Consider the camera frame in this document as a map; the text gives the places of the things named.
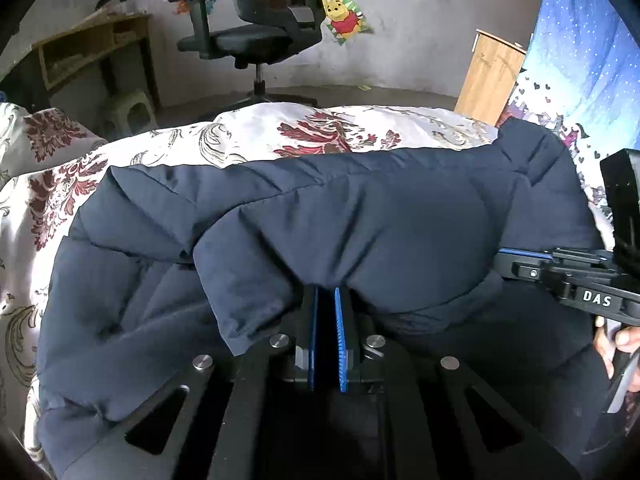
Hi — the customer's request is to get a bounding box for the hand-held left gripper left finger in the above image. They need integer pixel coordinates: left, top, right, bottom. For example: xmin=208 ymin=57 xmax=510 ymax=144
xmin=60 ymin=285 xmax=321 ymax=480

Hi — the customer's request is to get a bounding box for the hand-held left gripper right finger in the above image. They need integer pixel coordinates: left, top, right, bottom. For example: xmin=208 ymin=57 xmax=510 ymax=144
xmin=332 ymin=286 xmax=581 ymax=480

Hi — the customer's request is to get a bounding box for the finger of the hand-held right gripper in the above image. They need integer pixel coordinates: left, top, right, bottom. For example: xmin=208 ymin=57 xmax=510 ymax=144
xmin=492 ymin=255 xmax=568 ymax=288
xmin=497 ymin=247 xmax=556 ymax=262

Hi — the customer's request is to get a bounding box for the dark navy padded jacket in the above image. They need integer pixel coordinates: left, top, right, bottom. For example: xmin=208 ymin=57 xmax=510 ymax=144
xmin=37 ymin=117 xmax=608 ymax=480

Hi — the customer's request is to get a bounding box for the person's right hand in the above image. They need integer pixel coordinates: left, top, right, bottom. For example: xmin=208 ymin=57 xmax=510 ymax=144
xmin=592 ymin=315 xmax=640 ymax=381

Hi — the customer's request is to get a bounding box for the light wooden cabinet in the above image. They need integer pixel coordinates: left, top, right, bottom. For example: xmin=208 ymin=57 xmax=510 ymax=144
xmin=454 ymin=29 xmax=528 ymax=128

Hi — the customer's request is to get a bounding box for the blue printed curtain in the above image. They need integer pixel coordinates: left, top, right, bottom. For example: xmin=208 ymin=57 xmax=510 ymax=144
xmin=497 ymin=0 xmax=640 ymax=221

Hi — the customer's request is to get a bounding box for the floral white bed blanket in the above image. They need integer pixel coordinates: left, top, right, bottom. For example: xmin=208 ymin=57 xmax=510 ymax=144
xmin=0 ymin=101 xmax=615 ymax=478

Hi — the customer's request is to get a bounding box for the small plastic stool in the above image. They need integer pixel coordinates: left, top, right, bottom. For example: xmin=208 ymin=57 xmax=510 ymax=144
xmin=102 ymin=89 xmax=158 ymax=138

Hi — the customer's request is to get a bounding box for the black office chair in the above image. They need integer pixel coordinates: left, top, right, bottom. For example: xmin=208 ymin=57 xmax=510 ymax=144
xmin=168 ymin=0 xmax=333 ymax=108

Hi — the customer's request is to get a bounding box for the wooden desk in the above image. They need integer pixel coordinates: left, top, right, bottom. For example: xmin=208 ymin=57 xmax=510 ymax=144
xmin=31 ymin=12 xmax=161 ymax=111

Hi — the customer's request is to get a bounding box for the pale bundle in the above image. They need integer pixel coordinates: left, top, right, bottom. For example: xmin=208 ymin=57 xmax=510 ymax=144
xmin=92 ymin=0 xmax=133 ymax=18

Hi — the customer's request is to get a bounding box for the yellow bear wall poster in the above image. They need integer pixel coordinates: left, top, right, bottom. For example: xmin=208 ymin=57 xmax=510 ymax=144
xmin=320 ymin=0 xmax=373 ymax=47

